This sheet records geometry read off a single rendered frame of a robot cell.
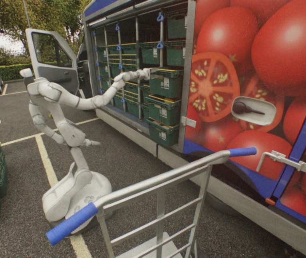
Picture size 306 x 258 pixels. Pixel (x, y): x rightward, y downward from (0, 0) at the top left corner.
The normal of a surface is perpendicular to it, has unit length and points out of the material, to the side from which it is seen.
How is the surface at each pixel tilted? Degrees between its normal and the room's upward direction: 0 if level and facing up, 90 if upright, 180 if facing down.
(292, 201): 90
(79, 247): 0
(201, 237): 0
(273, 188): 90
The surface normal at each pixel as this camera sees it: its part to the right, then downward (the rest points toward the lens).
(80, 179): 0.62, 0.34
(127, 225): 0.00, -0.90
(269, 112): -0.76, 0.29
